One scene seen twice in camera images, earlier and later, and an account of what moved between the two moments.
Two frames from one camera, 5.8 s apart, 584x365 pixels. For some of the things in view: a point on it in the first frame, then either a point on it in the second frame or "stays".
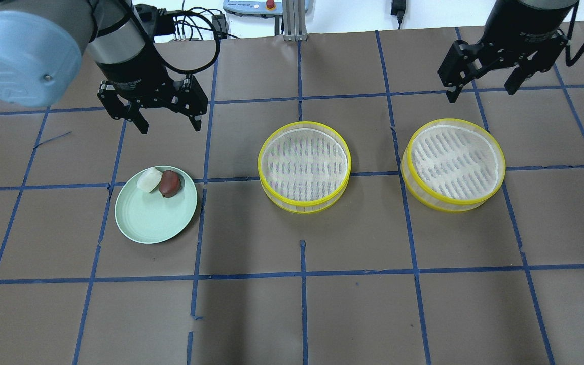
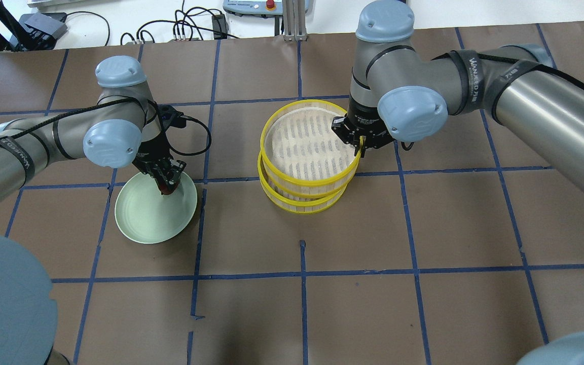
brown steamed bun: [170, 183] stays
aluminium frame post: [294, 14] stays
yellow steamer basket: [452, 165] to [302, 156]
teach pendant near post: [258, 8] stays
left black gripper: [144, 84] to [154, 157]
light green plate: [147, 217] stays
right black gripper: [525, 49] to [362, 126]
